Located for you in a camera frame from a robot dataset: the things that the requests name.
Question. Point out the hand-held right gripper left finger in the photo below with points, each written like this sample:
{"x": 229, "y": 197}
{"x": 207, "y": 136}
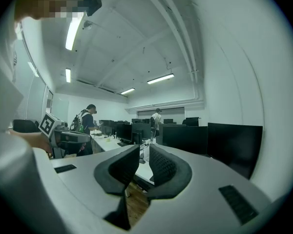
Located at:
{"x": 122, "y": 169}

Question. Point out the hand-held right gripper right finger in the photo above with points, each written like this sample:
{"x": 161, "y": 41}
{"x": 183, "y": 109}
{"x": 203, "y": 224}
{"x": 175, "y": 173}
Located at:
{"x": 167, "y": 169}

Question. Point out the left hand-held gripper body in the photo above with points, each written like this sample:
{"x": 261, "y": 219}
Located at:
{"x": 47, "y": 125}

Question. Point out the person's left forearm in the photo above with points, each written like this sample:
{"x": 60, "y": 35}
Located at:
{"x": 36, "y": 140}

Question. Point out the black keyboard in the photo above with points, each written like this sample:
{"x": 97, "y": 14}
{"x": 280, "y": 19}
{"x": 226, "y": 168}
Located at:
{"x": 123, "y": 144}

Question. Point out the wide black monitor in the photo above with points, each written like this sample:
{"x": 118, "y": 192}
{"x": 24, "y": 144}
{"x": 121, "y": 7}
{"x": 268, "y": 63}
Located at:
{"x": 185, "y": 139}

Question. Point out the black office chair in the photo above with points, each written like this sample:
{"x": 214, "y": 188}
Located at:
{"x": 191, "y": 121}

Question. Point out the long ceiling light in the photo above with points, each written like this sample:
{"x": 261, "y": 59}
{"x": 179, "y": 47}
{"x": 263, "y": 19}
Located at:
{"x": 73, "y": 32}
{"x": 160, "y": 78}
{"x": 127, "y": 91}
{"x": 68, "y": 75}

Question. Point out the person's white shirt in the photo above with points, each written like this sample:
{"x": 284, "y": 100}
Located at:
{"x": 2, "y": 94}

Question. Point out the curved black monitor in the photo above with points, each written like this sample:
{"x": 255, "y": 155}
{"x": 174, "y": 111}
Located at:
{"x": 234, "y": 147}

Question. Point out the ceiling dome sensor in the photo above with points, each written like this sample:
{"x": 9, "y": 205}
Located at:
{"x": 88, "y": 25}

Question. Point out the person's head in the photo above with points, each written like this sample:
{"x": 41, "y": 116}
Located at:
{"x": 39, "y": 8}

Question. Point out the white ceiling pipes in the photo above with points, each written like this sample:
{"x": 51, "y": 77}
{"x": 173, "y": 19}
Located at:
{"x": 185, "y": 45}

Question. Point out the black head-worn camera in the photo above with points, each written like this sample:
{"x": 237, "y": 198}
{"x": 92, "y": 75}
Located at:
{"x": 95, "y": 5}

